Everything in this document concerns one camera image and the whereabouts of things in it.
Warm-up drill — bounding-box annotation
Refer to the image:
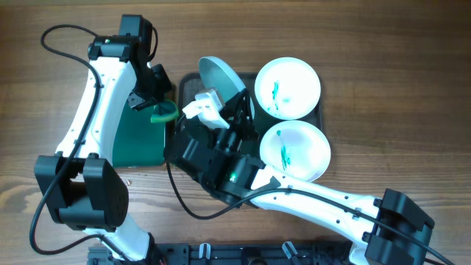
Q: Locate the green yellow sponge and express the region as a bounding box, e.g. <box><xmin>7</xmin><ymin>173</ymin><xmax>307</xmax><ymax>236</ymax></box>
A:
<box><xmin>150</xmin><ymin>99</ymin><xmax>180</xmax><ymax>123</ymax></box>

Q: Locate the white plate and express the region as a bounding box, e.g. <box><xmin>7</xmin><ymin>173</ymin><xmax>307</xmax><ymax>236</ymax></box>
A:
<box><xmin>254</xmin><ymin>57</ymin><xmax>321</xmax><ymax>120</ymax></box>
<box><xmin>198</xmin><ymin>56</ymin><xmax>255</xmax><ymax>121</ymax></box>
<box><xmin>259</xmin><ymin>120</ymin><xmax>331</xmax><ymax>182</ymax></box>

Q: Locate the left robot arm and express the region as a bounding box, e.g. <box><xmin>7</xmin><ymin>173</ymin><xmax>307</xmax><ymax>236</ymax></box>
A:
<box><xmin>34</xmin><ymin>15</ymin><xmax>179</xmax><ymax>264</ymax></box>

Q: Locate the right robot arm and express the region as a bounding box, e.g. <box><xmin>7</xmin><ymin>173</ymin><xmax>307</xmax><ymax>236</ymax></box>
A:
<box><xmin>165</xmin><ymin>91</ymin><xmax>434</xmax><ymax>264</ymax></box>

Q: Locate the large dark serving tray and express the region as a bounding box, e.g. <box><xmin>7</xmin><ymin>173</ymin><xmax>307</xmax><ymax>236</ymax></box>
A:
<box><xmin>164</xmin><ymin>88</ymin><xmax>331</xmax><ymax>182</ymax></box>

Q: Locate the small green water tray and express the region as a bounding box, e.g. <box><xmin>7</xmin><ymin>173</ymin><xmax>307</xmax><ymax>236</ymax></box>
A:
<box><xmin>112</xmin><ymin>102</ymin><xmax>167</xmax><ymax>168</ymax></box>

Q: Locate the right black cable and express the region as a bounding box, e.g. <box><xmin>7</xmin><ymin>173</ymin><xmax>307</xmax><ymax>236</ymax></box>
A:
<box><xmin>166</xmin><ymin>161</ymin><xmax>457</xmax><ymax>265</ymax></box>

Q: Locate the black cable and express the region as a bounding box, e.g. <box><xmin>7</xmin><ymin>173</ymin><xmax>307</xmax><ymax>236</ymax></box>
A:
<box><xmin>166</xmin><ymin>161</ymin><xmax>457</xmax><ymax>265</ymax></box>
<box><xmin>29</xmin><ymin>24</ymin><xmax>122</xmax><ymax>258</ymax></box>

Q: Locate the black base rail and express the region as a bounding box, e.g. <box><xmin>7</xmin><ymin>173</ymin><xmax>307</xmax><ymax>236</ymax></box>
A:
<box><xmin>87</xmin><ymin>241</ymin><xmax>354</xmax><ymax>265</ymax></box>

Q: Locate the left black cable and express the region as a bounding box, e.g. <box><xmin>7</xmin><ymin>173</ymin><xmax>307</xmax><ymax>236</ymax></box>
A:
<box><xmin>29</xmin><ymin>24</ymin><xmax>122</xmax><ymax>258</ymax></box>

